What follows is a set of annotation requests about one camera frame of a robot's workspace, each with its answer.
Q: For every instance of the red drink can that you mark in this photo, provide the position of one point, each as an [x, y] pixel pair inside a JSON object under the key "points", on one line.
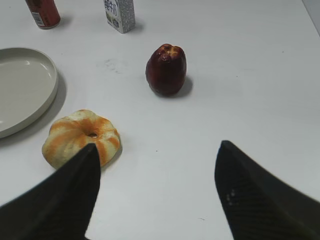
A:
{"points": [[44, 13]]}

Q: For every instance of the grey round plate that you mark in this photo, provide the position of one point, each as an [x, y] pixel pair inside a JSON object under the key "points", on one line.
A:
{"points": [[28, 86]]}

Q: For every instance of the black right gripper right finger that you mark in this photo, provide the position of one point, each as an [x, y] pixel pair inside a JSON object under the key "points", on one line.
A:
{"points": [[257, 204]]}

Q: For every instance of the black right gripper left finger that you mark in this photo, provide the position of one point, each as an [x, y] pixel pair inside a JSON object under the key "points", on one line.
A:
{"points": [[58, 208]]}

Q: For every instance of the dark red apple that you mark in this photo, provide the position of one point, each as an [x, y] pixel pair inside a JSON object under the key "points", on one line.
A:
{"points": [[166, 70]]}

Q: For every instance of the orange striped toy pumpkin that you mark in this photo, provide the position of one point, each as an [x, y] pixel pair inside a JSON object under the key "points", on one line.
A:
{"points": [[69, 134]]}

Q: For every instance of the white milk carton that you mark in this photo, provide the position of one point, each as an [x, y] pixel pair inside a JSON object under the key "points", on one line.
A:
{"points": [[120, 14]]}

